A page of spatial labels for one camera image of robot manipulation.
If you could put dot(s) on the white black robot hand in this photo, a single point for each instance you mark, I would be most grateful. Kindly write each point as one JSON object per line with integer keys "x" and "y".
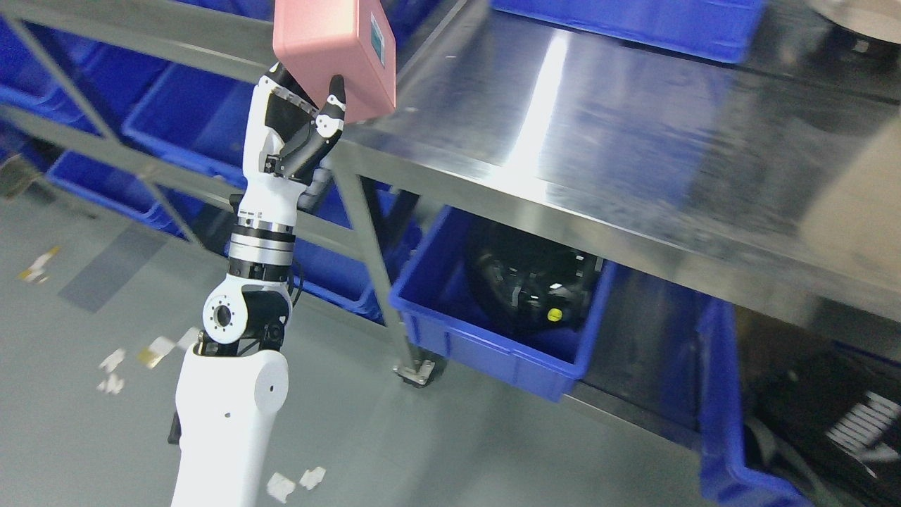
{"x": 286, "y": 140}

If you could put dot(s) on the pink plastic storage box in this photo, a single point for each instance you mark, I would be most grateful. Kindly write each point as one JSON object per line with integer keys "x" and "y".
{"x": 317, "y": 40}

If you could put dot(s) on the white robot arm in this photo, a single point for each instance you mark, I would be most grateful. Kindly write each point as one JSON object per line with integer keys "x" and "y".
{"x": 234, "y": 378}

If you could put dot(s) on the stainless steel left shelf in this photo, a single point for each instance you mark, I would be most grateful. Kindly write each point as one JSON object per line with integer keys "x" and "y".
{"x": 148, "y": 100}

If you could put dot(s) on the beige plastic container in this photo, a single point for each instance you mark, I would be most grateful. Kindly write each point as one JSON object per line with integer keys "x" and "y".
{"x": 854, "y": 222}

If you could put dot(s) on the blue bin with helmet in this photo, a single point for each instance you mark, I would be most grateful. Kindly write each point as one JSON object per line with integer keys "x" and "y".
{"x": 441, "y": 316}

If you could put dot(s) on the black helmet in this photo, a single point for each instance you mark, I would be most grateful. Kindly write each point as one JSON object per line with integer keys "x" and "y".
{"x": 527, "y": 284}

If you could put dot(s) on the blue bin on table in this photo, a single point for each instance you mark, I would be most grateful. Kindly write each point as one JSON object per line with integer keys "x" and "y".
{"x": 719, "y": 31}

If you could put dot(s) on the stainless steel table cart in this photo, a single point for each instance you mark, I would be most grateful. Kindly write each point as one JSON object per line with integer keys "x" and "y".
{"x": 695, "y": 172}

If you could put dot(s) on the blue bin with backpack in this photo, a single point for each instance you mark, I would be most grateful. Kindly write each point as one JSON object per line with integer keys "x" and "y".
{"x": 738, "y": 346}

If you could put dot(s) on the black Puma backpack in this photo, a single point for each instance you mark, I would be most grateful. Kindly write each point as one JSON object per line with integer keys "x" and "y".
{"x": 829, "y": 426}

